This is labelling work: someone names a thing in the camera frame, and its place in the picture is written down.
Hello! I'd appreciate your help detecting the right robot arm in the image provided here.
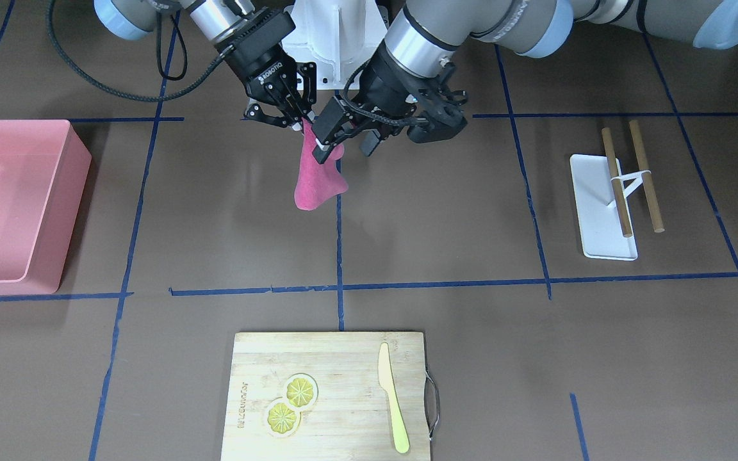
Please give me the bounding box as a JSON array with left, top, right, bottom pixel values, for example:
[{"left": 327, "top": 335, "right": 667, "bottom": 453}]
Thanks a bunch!
[{"left": 93, "top": 1, "right": 316, "bottom": 129}]

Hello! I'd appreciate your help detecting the pink microfiber cloth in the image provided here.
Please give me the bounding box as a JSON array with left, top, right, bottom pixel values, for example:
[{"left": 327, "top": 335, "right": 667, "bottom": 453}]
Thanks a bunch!
[{"left": 295, "top": 119, "right": 349, "bottom": 211}]

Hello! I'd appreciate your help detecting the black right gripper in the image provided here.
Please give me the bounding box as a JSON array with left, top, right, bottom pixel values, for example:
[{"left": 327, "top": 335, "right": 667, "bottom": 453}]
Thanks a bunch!
[{"left": 222, "top": 8, "right": 317, "bottom": 131}]

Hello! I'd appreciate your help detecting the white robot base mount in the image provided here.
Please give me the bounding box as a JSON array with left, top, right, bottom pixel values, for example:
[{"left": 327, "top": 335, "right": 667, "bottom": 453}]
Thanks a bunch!
[{"left": 282, "top": 1, "right": 390, "bottom": 90}]

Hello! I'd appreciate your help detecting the lemon slice upper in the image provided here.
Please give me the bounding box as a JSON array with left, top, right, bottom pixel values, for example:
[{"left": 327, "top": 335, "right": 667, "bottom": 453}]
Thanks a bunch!
[{"left": 281, "top": 373, "right": 319, "bottom": 412}]

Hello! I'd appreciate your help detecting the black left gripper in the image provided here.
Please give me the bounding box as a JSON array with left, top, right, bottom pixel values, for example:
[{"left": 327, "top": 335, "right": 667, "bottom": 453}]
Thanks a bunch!
[{"left": 311, "top": 45, "right": 418, "bottom": 165}]

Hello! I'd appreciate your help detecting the pink plastic bin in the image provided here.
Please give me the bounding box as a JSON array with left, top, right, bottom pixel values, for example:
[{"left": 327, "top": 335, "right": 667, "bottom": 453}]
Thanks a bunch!
[{"left": 0, "top": 119, "right": 92, "bottom": 296}]

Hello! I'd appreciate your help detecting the black camera cable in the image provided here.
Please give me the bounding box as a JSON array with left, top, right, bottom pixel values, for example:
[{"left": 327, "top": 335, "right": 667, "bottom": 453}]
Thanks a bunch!
[{"left": 47, "top": 0, "right": 245, "bottom": 103}]

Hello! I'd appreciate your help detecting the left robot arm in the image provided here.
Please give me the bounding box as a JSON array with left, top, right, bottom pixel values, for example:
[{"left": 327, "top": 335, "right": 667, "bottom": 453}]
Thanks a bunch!
[{"left": 302, "top": 1, "right": 738, "bottom": 165}]

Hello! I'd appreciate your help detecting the white towel rack stand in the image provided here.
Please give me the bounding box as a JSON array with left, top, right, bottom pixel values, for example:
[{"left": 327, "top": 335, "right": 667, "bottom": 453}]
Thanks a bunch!
[{"left": 570, "top": 120, "right": 664, "bottom": 261}]

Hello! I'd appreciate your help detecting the wooden cutting board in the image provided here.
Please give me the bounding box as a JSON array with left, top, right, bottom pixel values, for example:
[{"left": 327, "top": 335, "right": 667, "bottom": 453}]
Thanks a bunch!
[{"left": 220, "top": 332, "right": 433, "bottom": 460}]

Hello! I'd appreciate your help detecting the yellow plastic knife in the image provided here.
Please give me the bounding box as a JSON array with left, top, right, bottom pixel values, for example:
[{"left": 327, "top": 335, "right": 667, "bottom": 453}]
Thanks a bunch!
[{"left": 377, "top": 342, "right": 411, "bottom": 453}]

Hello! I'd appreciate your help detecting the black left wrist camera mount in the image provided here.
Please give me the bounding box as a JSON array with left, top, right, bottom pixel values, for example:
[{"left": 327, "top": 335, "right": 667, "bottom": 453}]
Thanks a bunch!
[{"left": 404, "top": 61, "right": 468, "bottom": 143}]

